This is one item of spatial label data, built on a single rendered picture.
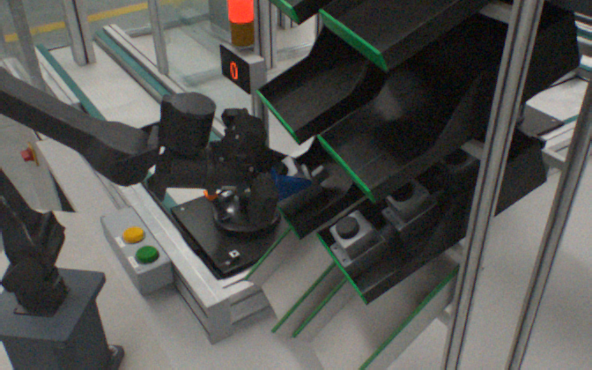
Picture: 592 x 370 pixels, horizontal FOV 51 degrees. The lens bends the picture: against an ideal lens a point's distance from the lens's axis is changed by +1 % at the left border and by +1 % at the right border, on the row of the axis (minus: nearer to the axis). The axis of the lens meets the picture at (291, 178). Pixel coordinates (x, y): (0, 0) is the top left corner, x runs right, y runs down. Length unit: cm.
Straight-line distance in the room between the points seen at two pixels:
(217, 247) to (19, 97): 54
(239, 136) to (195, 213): 51
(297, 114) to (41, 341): 50
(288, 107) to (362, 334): 35
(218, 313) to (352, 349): 29
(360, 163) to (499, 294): 65
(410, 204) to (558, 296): 63
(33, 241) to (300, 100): 42
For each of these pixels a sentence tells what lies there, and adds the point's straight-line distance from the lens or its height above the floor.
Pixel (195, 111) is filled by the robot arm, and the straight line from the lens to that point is 77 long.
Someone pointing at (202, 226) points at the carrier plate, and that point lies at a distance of 126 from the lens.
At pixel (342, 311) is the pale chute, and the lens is 98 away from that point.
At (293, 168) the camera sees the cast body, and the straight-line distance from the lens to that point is 87.
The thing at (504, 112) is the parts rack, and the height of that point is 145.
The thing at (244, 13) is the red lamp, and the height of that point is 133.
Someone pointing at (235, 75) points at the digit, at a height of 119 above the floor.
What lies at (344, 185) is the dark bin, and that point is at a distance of 91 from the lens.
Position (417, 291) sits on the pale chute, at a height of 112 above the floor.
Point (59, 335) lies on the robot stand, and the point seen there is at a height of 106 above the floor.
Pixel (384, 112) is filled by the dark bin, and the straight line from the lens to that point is 78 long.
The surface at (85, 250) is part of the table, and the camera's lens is 144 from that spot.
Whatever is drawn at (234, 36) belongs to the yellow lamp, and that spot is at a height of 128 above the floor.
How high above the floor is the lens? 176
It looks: 35 degrees down
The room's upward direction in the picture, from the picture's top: 1 degrees counter-clockwise
